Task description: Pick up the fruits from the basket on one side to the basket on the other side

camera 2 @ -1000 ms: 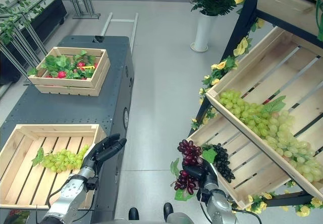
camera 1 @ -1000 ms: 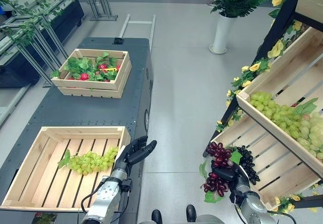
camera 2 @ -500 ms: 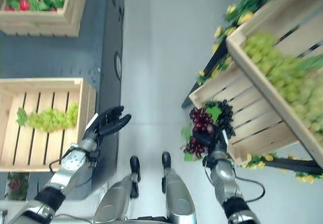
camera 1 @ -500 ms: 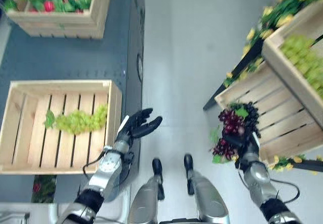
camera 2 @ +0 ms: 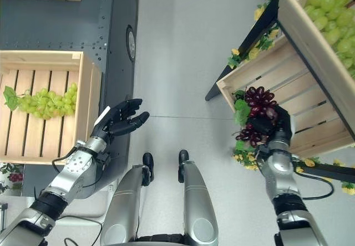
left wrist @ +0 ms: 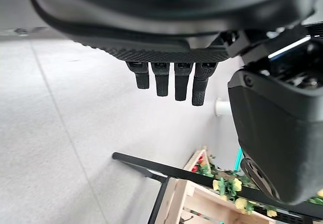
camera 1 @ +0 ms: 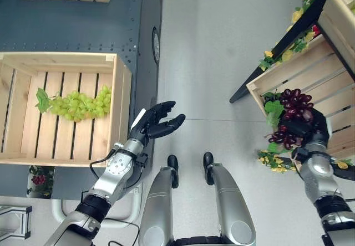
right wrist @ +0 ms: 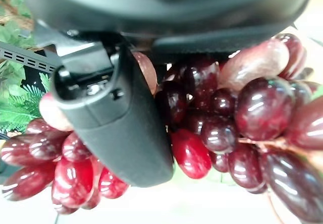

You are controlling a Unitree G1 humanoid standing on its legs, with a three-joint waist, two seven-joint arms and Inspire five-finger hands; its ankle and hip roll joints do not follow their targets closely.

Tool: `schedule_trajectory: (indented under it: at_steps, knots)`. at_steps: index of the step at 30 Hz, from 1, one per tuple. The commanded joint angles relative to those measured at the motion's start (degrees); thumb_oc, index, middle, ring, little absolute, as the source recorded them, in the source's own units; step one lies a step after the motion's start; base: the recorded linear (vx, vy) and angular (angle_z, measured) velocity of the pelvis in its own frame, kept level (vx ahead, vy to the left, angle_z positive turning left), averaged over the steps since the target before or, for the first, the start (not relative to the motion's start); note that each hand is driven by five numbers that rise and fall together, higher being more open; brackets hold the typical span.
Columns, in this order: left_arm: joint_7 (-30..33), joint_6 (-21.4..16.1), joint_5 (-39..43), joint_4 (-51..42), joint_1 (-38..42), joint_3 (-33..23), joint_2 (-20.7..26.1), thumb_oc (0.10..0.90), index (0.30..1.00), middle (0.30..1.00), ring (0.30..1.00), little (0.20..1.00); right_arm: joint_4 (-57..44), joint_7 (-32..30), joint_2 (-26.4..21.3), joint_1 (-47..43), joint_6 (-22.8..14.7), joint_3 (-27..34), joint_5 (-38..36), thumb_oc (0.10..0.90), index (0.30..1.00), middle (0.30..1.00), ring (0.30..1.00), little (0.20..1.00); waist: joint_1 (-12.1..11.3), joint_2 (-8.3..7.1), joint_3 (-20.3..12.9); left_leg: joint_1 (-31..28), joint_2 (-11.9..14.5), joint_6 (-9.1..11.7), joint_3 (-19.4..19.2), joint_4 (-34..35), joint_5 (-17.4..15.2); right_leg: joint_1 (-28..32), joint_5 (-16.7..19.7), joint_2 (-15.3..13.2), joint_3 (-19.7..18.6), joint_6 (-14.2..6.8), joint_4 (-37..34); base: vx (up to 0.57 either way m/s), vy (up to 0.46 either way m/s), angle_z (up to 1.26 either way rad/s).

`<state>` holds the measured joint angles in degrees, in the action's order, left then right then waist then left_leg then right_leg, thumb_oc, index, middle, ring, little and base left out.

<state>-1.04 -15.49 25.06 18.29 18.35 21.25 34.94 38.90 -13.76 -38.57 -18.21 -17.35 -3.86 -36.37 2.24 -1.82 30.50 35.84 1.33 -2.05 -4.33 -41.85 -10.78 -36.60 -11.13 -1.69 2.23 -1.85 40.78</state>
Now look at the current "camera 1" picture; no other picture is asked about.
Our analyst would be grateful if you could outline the pale wooden crate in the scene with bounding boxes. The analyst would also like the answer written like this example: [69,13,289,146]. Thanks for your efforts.
[317,0,355,72]

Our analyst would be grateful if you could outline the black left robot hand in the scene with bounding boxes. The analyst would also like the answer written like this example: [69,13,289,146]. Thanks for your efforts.
[129,100,186,147]

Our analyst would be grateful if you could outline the grey aluminium bracket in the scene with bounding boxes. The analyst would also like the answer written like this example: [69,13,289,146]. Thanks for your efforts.
[0,203,33,239]

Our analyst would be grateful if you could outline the yellow flower garland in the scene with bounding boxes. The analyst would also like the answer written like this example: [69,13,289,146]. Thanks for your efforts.
[259,0,341,71]

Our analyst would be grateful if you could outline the black display stand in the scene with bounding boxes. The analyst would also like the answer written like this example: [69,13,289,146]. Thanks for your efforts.
[229,0,355,104]

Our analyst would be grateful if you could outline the dark red grape bunch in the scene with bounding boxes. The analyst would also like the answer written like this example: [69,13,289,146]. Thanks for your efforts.
[266,88,315,150]

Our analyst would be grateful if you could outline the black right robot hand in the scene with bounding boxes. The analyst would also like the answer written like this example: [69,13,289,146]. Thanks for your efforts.
[280,107,333,147]

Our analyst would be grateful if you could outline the small red grape bunch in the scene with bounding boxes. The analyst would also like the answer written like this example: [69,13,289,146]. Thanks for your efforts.
[31,174,47,186]

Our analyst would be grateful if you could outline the green grape bunch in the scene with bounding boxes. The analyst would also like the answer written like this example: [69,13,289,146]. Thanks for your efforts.
[35,85,113,123]

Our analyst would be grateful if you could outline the large wooden slat crate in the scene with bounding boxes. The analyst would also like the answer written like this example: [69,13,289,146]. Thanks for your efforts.
[0,52,133,169]

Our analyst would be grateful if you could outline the silver left robot leg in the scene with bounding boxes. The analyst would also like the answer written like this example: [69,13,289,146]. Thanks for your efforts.
[138,155,180,246]

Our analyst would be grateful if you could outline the black cable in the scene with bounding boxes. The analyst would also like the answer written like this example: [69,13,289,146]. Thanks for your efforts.
[102,218,140,246]

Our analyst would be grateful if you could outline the silver right robot leg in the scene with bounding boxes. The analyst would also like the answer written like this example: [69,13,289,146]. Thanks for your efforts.
[203,152,257,246]

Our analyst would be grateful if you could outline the dark grey metal cart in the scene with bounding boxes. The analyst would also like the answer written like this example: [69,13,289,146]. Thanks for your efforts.
[0,0,164,200]

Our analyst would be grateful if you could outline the tilted wooden slat crate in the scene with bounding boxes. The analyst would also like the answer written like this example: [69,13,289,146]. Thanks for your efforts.
[246,34,355,161]

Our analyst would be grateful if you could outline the silver robot leg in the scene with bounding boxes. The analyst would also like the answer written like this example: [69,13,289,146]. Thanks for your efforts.
[138,155,180,246]
[203,152,257,246]

